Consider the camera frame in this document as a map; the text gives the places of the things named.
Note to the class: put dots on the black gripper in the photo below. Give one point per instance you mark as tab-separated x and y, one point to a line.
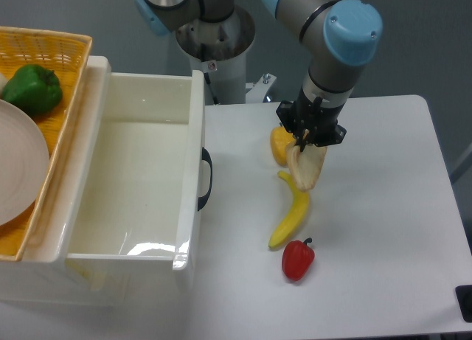
311	121

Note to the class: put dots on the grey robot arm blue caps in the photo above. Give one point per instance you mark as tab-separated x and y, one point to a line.
341	35

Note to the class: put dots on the open upper white drawer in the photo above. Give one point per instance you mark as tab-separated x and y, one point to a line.
139	213

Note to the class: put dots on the yellow orange fruit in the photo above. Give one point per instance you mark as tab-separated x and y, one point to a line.
279	140

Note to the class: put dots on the yellow banana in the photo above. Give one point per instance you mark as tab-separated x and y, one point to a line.
293	218

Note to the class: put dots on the red bell pepper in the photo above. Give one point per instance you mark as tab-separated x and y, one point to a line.
297	258

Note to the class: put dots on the black object at table edge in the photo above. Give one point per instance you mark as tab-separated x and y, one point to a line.
464	298

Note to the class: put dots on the yellow woven basket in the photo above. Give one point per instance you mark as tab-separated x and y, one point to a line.
66	54

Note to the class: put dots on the green bell pepper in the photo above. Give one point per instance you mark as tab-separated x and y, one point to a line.
33	89

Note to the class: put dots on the beige round plate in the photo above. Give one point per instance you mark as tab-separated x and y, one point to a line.
24	161

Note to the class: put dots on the black drawer handle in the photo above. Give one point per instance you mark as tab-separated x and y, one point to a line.
206	179

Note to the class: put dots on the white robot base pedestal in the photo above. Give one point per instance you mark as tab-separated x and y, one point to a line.
219	50

